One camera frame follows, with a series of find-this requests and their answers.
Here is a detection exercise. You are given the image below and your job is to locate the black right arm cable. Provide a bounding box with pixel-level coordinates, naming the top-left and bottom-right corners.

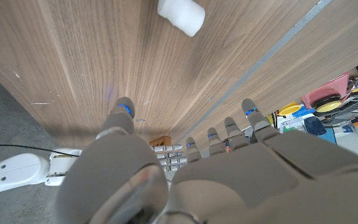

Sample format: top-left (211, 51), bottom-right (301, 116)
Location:
top-left (0, 144), bottom-right (80, 156)

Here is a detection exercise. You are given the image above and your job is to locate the small brown wooden block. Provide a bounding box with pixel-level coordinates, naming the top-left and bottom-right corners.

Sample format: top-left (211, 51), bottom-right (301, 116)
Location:
top-left (149, 135), bottom-right (172, 147)

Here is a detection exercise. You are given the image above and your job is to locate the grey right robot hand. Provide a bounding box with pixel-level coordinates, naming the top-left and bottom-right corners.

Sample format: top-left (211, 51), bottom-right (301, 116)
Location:
top-left (150, 144), bottom-right (188, 172)

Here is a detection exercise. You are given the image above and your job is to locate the yellow bowl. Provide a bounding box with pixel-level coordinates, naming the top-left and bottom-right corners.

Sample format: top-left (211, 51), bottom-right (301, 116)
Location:
top-left (278, 102), bottom-right (302, 116)

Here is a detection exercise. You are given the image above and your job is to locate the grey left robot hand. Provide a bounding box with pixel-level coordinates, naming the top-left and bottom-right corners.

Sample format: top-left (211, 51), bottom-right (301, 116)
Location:
top-left (56, 96), bottom-right (358, 224)

